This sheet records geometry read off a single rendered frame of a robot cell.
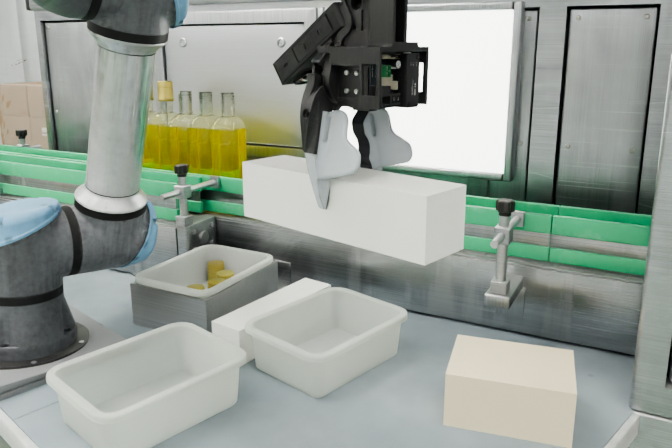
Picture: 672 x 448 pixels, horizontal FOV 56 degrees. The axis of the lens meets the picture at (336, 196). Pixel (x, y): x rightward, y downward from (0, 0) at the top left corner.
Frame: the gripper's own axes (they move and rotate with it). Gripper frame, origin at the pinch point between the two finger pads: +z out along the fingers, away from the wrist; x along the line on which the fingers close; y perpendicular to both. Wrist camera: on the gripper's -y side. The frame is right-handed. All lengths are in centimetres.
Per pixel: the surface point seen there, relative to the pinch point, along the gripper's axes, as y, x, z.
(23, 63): -621, 209, 5
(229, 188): -65, 35, 16
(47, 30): -145, 34, -18
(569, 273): 3, 52, 22
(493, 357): 3.2, 26.9, 27.5
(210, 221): -66, 31, 23
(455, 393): 2.2, 19.4, 30.1
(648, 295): 18.3, 39.3, 18.0
